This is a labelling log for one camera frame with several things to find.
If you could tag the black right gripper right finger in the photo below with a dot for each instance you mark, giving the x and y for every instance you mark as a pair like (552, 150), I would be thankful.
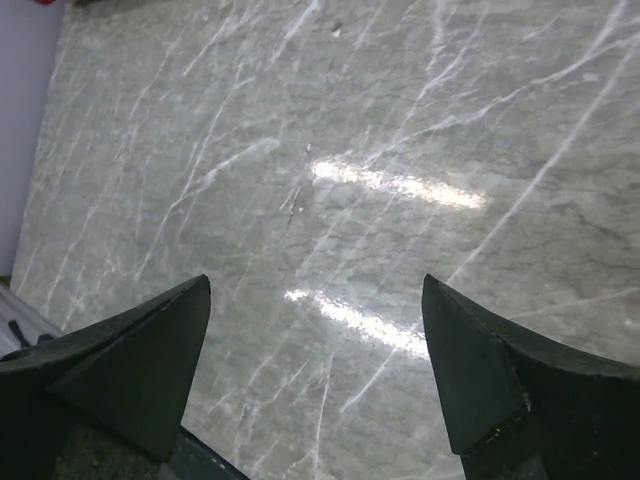
(518, 405)

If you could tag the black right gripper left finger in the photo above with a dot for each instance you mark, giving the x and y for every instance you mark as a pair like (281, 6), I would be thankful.
(105, 401)

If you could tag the aluminium frame rail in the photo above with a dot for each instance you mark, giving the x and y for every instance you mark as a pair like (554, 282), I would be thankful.
(21, 326)

